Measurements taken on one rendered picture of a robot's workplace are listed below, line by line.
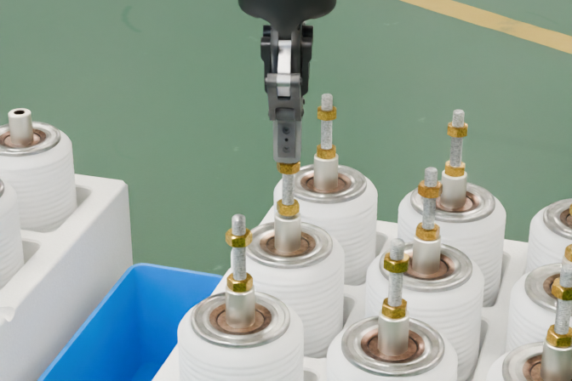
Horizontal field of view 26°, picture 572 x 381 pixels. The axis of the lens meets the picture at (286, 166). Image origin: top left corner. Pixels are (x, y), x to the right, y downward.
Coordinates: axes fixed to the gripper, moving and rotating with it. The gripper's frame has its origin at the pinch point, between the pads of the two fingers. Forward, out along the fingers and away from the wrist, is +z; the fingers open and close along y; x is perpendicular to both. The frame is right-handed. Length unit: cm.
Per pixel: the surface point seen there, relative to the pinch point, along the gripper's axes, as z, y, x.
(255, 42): 35, 115, 11
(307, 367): 17.3, -7.4, -2.0
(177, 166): 35, 65, 19
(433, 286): 9.8, -6.5, -11.8
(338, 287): 12.8, -2.1, -4.3
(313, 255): 9.9, -2.0, -2.3
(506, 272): 17.3, 8.3, -19.7
